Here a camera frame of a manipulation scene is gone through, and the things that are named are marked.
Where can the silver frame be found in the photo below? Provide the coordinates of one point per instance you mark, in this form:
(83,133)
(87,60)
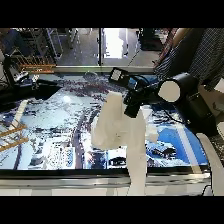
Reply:
(50,186)

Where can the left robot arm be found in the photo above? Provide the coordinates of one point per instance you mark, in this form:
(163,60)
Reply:
(45,88)

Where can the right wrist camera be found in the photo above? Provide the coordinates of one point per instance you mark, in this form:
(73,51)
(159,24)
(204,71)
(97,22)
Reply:
(116,75)

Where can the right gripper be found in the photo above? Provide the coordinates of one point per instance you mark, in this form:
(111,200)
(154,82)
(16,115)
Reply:
(134,101)

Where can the striped shirt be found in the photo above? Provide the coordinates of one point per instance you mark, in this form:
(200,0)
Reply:
(166,61)

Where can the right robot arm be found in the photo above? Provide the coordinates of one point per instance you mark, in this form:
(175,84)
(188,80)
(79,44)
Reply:
(195,103)

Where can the brown clothes hanger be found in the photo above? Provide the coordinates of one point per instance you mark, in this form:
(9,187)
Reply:
(13,130)
(36,69)

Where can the white garment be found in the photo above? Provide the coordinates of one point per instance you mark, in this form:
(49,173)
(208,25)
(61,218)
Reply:
(113,128)

